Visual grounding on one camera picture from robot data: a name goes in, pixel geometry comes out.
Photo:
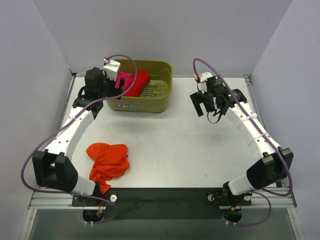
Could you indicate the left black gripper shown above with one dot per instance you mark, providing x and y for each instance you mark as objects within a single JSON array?
[{"x": 116, "y": 85}]

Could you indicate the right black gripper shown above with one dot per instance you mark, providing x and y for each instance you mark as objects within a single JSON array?
[{"x": 202, "y": 100}]

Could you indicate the orange t shirt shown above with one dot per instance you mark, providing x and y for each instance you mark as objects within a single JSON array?
[{"x": 110, "y": 161}]

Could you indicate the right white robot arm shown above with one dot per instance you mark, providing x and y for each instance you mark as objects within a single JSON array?
[{"x": 272, "y": 162}]

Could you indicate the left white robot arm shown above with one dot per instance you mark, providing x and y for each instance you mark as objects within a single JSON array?
[{"x": 53, "y": 167}]

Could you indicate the rolled red t shirt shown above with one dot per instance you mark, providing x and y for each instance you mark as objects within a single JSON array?
[{"x": 142, "y": 80}]

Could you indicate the olive green plastic basket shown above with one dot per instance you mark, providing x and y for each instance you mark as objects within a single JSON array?
[{"x": 155, "y": 95}]

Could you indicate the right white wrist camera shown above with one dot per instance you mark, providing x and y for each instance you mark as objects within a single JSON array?
[{"x": 202, "y": 85}]

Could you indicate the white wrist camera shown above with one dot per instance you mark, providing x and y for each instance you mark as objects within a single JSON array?
[
  {"x": 202, "y": 85},
  {"x": 111, "y": 68}
]

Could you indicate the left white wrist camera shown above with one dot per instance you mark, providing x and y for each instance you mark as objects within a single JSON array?
[{"x": 111, "y": 68}]

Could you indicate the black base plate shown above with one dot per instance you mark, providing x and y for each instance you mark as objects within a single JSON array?
[{"x": 149, "y": 211}]

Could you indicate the aluminium front rail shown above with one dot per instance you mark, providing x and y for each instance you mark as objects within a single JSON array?
[{"x": 50, "y": 200}]

